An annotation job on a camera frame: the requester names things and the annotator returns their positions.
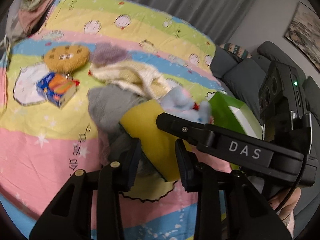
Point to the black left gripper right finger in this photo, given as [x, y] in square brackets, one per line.
[199, 177]

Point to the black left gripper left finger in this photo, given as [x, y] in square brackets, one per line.
[119, 176]

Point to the grey knitted cloth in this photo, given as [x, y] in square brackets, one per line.
[110, 107]

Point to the light blue elephant plush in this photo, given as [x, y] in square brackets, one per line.
[178, 102]

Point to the cream yellow fluffy towel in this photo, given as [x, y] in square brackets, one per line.
[140, 78]

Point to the right human hand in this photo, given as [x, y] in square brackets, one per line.
[286, 212]

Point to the green storage box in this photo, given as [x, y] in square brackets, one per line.
[235, 115]

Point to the dark grey sofa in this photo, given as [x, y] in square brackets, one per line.
[242, 80]

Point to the colourful cartoon striped bedsheet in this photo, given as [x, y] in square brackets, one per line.
[42, 145]

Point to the striped knitted cushion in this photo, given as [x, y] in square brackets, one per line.
[236, 51]

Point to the blue orange tissue pack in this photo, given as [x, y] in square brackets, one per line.
[57, 88]

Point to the purple fluffy cloth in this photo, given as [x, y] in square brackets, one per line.
[106, 53]

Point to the brown cookie plush cushion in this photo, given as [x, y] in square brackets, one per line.
[66, 59]

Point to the framed landscape painting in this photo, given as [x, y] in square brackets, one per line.
[303, 33]

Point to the pile of pink green clothes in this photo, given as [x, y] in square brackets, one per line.
[23, 16]

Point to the black camera box green LED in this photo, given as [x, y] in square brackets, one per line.
[286, 121]

